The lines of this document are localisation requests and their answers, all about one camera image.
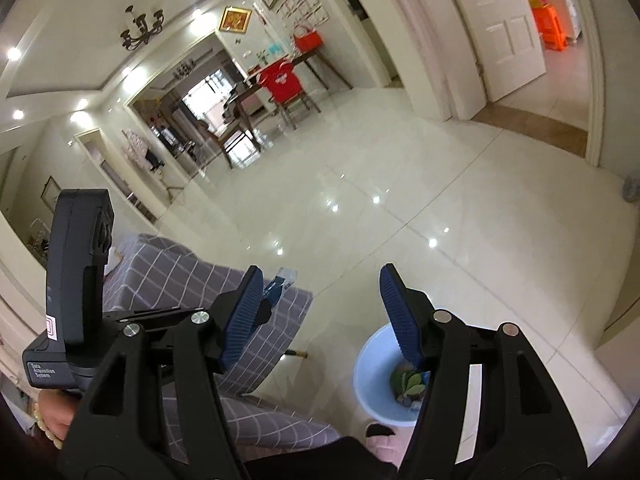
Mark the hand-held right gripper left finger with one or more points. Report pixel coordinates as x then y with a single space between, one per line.
245 310

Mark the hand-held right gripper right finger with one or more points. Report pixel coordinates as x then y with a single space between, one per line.
400 310

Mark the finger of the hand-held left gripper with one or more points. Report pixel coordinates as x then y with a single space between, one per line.
160 311

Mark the blue plastic packet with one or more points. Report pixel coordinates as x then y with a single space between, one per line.
280 285

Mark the light blue plastic bucket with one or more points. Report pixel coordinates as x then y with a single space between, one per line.
370 375

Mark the person's left forearm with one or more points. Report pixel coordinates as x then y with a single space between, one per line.
57 412

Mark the blue checked tablecloth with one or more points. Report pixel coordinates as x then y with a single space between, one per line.
165 270

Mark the white coat rack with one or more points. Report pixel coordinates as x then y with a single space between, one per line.
37 240

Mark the framed ink drawing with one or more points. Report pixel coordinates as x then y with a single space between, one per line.
51 191

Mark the wooden tripod stand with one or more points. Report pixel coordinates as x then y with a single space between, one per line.
171 185

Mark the hanging jackets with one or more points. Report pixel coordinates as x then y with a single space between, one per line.
142 150

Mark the pink slipper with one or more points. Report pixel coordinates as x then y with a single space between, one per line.
392 447

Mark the wooden dining chair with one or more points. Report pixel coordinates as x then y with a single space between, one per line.
235 142

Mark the person's dark trousers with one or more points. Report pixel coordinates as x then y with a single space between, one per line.
320 462

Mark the wooden chair with shirt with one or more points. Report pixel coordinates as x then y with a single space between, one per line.
295 107

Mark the small dark chandelier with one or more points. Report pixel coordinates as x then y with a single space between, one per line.
184 70

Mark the red shirt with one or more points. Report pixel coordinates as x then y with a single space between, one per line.
280 82

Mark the black chandelier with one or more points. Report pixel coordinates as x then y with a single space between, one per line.
142 27

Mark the wooden dining table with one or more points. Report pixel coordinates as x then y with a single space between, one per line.
320 60

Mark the red bag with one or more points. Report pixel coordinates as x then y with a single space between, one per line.
306 40

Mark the gold diamond framed picture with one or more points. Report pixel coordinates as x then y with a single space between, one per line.
235 20

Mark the white panel door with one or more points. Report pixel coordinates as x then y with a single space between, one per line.
500 25

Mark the orange plastic stool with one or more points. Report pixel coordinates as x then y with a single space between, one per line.
550 30

